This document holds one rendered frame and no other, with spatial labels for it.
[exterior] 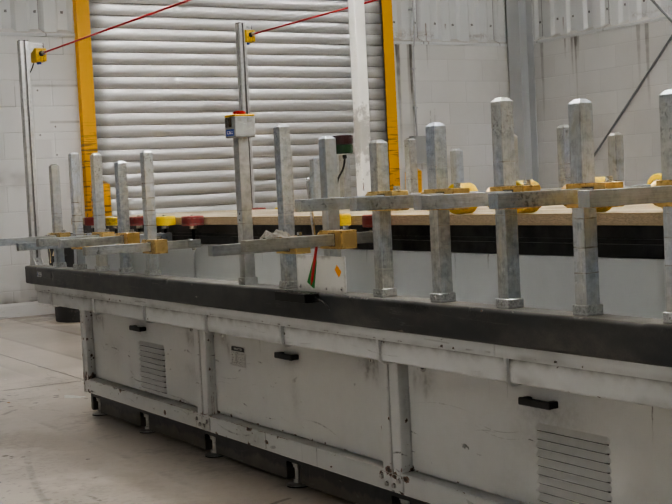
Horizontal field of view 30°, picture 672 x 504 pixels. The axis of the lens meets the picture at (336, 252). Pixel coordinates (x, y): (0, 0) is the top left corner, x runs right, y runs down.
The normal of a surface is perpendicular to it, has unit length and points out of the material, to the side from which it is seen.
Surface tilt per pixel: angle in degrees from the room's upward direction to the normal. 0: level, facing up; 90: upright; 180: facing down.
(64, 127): 90
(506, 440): 90
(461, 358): 90
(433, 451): 88
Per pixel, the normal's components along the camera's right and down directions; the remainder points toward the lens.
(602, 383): -0.85, 0.07
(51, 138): 0.52, 0.02
